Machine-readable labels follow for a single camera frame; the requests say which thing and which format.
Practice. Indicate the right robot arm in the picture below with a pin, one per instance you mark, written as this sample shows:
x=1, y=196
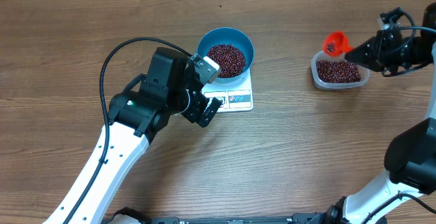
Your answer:
x=409, y=162

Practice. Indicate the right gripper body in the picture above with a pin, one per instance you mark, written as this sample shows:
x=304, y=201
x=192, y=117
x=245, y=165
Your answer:
x=376, y=51

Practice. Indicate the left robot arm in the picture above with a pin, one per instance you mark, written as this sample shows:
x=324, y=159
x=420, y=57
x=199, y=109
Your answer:
x=172, y=85

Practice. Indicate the blue metal bowl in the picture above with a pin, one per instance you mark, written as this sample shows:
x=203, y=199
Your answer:
x=227, y=35

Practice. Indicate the red beans in bowl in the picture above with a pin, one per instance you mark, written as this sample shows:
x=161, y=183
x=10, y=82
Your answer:
x=230, y=59

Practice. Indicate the red scoop with blue handle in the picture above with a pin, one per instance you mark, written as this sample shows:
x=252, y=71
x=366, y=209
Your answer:
x=336, y=44

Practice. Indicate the clear plastic container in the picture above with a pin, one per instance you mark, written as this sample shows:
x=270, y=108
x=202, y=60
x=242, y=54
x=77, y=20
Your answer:
x=320, y=84

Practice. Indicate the red adzuki beans in container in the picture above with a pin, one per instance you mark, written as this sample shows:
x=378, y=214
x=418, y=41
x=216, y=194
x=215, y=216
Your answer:
x=337, y=71

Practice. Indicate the white digital kitchen scale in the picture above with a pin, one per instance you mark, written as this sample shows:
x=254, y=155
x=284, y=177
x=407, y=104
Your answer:
x=235, y=94

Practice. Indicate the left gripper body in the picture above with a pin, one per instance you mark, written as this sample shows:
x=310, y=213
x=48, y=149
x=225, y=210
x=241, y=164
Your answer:
x=196, y=107

